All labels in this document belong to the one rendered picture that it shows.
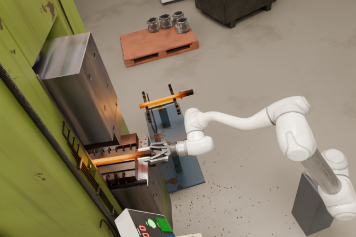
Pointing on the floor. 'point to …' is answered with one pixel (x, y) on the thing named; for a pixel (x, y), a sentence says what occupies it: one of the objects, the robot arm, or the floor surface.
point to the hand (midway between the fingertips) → (143, 154)
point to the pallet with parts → (159, 39)
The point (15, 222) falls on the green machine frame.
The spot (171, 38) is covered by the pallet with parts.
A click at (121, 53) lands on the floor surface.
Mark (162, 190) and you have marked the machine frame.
